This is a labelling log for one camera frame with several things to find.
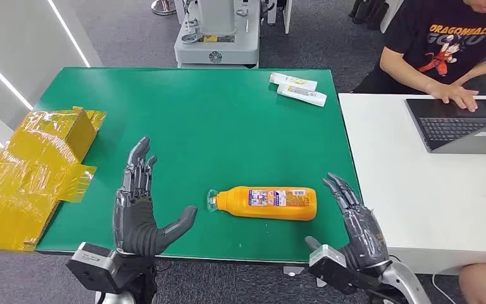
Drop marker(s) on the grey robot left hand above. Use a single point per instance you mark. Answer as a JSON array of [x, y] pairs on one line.
[[136, 222]]

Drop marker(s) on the white tube with grey label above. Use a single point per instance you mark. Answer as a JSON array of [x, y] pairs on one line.
[[304, 95]]

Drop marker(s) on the dark grey laptop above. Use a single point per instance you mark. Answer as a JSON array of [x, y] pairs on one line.
[[452, 126]]

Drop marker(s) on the metal table bracket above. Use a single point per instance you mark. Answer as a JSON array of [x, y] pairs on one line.
[[293, 271]]

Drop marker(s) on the white machine base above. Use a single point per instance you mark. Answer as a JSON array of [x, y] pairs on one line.
[[218, 46]]

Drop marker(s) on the chrome round stand base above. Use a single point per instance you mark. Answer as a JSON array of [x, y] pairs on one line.
[[163, 6]]

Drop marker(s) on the white upright panel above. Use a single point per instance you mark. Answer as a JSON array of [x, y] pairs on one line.
[[287, 14]]

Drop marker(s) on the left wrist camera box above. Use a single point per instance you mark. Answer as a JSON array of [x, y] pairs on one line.
[[92, 264]]

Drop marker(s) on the person at white desk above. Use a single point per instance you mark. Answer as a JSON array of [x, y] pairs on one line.
[[419, 38]]

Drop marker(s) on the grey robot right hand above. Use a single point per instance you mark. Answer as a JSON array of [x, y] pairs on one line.
[[366, 239]]

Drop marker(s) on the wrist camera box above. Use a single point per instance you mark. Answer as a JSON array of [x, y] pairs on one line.
[[92, 264], [331, 264]]

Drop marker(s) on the orange juice bottle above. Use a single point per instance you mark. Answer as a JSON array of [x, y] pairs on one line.
[[268, 203]]

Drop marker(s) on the white tube with yellow print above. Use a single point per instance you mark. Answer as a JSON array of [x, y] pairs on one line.
[[293, 81]]

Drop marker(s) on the yellow taped cardboard box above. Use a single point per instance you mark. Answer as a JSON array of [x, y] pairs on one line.
[[29, 176]]

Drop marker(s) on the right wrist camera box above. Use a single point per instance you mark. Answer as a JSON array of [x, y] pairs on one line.
[[331, 264]]

